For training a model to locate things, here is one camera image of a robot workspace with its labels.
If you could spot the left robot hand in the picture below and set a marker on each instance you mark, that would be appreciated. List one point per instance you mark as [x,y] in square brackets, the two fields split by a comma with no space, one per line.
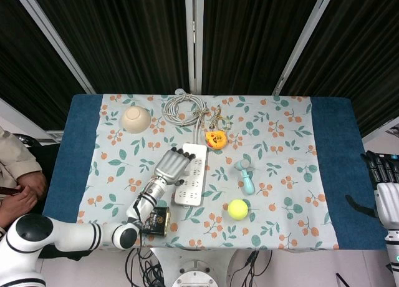
[171,167]

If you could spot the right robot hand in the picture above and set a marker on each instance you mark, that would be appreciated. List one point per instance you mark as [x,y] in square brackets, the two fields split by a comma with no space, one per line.
[388,202]

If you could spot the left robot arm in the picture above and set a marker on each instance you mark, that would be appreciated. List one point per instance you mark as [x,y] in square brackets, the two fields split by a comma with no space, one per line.
[74,235]

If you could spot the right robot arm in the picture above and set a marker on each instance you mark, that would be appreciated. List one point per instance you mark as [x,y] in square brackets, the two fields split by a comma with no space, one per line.
[393,255]

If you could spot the white power strip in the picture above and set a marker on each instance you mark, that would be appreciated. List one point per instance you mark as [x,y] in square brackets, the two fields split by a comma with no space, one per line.
[196,187]

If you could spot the yellow tape measure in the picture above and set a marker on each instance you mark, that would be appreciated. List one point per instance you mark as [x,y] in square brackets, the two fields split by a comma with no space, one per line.
[216,140]

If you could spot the black luncheon meat can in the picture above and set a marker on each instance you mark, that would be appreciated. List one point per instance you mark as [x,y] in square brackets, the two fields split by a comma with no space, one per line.
[159,222]

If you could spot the beige bowl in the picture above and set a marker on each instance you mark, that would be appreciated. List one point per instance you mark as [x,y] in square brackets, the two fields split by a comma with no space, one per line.
[135,120]

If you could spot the blue table cover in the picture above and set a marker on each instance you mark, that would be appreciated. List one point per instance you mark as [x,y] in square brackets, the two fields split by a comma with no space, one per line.
[336,162]

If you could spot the teal toy hammer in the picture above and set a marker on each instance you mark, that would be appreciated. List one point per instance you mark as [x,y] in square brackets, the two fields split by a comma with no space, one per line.
[247,184]

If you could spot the yellow tennis ball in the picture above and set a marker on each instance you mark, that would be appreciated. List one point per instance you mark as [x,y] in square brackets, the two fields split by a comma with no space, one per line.
[238,209]

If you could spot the floral tablecloth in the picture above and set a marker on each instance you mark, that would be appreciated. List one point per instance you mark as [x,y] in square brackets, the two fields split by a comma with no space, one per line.
[265,137]

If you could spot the black pleated curtain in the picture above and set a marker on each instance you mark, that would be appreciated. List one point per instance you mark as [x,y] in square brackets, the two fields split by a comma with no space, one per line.
[140,34]

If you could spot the person in beige jacket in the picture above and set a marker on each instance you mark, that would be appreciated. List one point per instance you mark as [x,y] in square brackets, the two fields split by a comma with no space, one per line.
[15,162]

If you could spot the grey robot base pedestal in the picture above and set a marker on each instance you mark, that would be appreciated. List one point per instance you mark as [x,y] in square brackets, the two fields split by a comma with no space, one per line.
[194,268]

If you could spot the white upright frame post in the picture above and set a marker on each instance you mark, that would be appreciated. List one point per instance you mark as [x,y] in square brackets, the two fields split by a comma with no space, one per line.
[194,34]

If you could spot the white slanted frame post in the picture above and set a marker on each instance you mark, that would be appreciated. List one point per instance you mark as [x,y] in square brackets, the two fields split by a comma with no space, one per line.
[299,43]
[56,40]

